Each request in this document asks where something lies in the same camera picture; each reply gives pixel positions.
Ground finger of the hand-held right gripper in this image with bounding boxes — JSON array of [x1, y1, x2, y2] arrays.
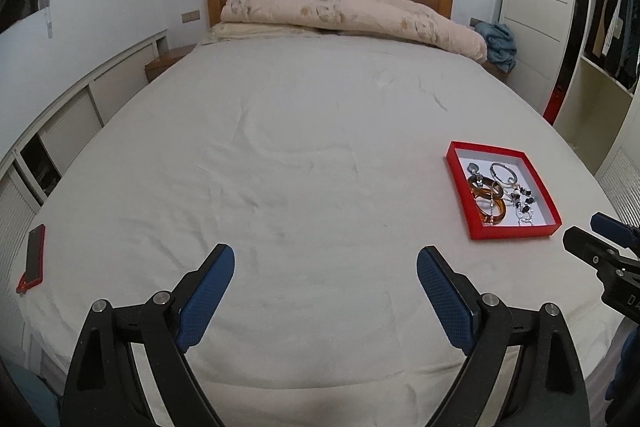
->
[[590, 213, 640, 253], [562, 228, 622, 269]]

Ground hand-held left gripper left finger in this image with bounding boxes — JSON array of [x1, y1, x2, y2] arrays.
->
[[60, 243, 236, 427]]

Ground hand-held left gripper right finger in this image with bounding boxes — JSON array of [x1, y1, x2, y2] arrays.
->
[[416, 246, 591, 427]]

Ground red jewelry box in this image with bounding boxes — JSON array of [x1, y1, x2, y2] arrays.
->
[[445, 140, 563, 241]]

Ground thin silver bangle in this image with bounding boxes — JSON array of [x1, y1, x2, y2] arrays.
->
[[490, 162, 521, 186]]

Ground dark bangle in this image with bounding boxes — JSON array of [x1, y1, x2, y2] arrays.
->
[[469, 173, 497, 195]]

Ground person's right forearm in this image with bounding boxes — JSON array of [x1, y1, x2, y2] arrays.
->
[[605, 324, 640, 427]]

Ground white louvered cabinet door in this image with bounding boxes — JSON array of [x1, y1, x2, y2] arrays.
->
[[597, 144, 640, 228]]

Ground amber bangle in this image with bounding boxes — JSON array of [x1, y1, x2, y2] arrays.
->
[[468, 177, 507, 225]]

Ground red slim object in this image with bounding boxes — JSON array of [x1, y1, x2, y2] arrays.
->
[[542, 87, 565, 126]]

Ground phone in red case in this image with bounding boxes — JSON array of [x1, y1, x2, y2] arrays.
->
[[16, 223, 47, 294]]

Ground wooden nightstand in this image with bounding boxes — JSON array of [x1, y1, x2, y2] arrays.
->
[[145, 47, 193, 82], [482, 59, 511, 86]]

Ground teal cloth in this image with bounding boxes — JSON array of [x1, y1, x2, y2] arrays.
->
[[10, 367, 62, 427]]

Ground hanging dark clothes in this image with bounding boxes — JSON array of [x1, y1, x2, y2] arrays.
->
[[582, 0, 640, 92]]

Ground blue crumpled cloth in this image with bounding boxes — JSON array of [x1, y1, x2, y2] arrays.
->
[[474, 21, 517, 74]]

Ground white wardrobe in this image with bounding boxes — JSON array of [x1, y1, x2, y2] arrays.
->
[[500, 0, 578, 108]]

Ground cream pillow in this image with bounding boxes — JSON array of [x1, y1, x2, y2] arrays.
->
[[202, 23, 331, 45]]

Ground pink floral quilt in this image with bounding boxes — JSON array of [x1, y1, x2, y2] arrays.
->
[[220, 0, 488, 62]]

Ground black beaded bracelet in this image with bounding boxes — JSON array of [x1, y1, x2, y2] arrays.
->
[[507, 186, 537, 215]]

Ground low white wall cabinet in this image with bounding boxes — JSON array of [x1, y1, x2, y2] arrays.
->
[[0, 32, 168, 233]]

